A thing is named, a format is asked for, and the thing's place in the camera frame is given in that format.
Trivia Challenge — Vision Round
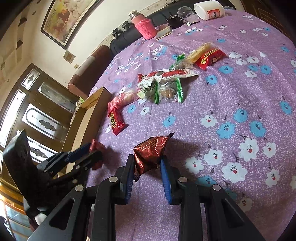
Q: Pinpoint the white plastic jar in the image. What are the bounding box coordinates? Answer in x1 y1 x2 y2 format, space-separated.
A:
194 1 225 21

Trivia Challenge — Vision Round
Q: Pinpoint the small notebook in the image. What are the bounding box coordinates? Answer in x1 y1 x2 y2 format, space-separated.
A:
155 24 172 40

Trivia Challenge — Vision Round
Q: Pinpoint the white red snack packet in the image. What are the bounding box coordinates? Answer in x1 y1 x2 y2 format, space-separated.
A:
159 69 197 81

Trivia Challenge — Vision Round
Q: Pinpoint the green clear pastry packet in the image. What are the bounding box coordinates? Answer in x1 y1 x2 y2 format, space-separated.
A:
154 78 184 104

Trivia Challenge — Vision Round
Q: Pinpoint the pink knit-sleeved thermos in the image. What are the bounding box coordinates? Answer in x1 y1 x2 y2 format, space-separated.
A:
129 11 157 40

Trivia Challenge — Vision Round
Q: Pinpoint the red long snack bar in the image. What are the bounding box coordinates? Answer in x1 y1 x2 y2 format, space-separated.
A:
107 91 138 136

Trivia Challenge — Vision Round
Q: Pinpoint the dark red foil snack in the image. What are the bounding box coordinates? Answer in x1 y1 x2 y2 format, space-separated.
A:
133 133 174 182

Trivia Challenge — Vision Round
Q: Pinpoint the brown armchair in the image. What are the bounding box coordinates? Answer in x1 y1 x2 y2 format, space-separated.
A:
68 45 113 100

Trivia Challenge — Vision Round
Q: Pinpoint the yellow cracker packet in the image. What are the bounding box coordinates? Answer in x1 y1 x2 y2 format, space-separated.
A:
184 43 213 64

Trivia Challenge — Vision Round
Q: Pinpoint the cardboard tray box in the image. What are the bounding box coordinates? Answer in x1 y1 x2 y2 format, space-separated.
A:
62 86 113 174

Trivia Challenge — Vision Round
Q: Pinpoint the black leather sofa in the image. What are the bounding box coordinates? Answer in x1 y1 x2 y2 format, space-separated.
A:
109 0 236 56

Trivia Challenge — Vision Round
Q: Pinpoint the red foil snack packet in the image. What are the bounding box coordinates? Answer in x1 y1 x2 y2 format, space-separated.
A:
89 139 106 170

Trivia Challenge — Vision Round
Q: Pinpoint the wooden glass-panel door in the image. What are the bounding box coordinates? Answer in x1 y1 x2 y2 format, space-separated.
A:
1 64 78 164

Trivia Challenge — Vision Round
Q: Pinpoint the small black box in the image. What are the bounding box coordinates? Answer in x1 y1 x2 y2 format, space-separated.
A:
166 12 184 29

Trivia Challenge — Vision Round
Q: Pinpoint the clear glass cup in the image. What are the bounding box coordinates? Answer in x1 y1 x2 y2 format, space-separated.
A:
177 6 198 24

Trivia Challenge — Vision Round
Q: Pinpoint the red square snack packet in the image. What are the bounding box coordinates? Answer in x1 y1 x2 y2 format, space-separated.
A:
193 48 226 70

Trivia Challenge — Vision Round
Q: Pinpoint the green small snack packet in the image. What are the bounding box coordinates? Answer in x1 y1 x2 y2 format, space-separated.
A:
169 54 193 71

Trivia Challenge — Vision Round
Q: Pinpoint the framed wall painting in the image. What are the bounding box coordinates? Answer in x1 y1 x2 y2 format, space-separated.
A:
41 0 100 50

